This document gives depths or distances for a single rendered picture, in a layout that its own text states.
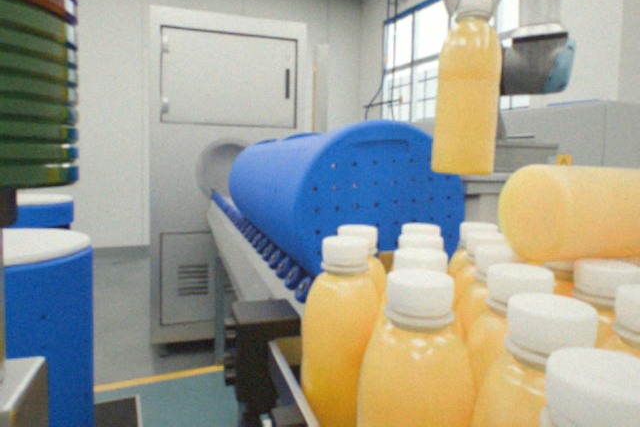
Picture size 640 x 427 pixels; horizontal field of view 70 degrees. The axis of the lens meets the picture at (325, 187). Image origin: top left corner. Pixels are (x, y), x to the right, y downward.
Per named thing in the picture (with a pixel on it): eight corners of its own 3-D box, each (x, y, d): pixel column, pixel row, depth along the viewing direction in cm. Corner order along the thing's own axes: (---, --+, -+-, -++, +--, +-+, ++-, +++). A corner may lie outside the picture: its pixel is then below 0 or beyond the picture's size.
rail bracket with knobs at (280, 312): (300, 376, 57) (302, 295, 56) (317, 406, 50) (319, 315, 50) (220, 387, 54) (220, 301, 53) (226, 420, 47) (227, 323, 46)
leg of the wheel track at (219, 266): (223, 361, 262) (224, 254, 258) (224, 366, 256) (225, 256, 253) (213, 363, 260) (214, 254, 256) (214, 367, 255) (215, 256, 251)
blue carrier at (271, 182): (315, 220, 157) (310, 138, 154) (470, 292, 74) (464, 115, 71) (231, 229, 148) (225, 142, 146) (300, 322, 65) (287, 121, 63)
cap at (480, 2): (472, 7, 50) (473, -9, 50) (448, 17, 54) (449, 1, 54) (498, 14, 52) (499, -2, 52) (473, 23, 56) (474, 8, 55)
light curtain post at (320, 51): (317, 399, 223) (325, 47, 213) (321, 405, 217) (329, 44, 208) (305, 401, 221) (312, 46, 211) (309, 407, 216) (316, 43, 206)
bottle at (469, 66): (459, 173, 49) (472, -2, 48) (418, 171, 55) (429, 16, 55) (506, 176, 52) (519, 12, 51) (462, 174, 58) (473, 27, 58)
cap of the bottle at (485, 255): (536, 273, 36) (537, 250, 36) (509, 280, 34) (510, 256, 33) (491, 263, 39) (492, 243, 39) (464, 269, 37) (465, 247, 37)
